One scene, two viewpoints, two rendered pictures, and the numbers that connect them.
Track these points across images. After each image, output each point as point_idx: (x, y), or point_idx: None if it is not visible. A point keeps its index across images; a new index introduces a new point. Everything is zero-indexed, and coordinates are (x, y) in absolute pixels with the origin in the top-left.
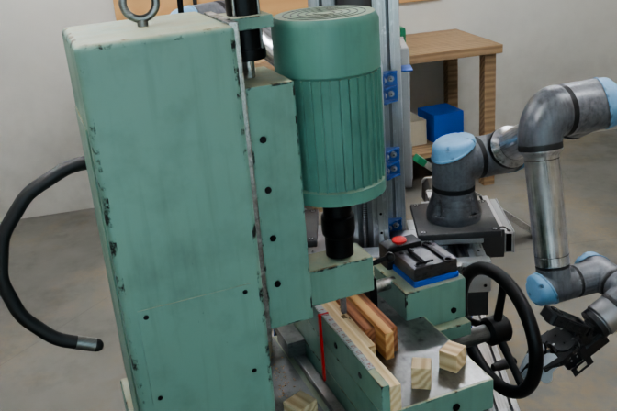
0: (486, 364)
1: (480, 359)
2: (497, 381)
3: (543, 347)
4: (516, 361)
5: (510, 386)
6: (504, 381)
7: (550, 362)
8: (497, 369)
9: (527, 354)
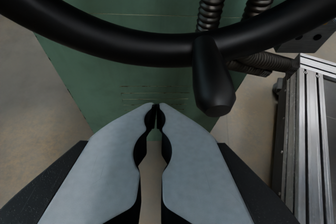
0: (221, 35)
1: (242, 25)
2: (151, 32)
3: (196, 215)
4: (203, 105)
5: (82, 11)
6: (143, 47)
7: (64, 174)
8: (192, 48)
9: (208, 138)
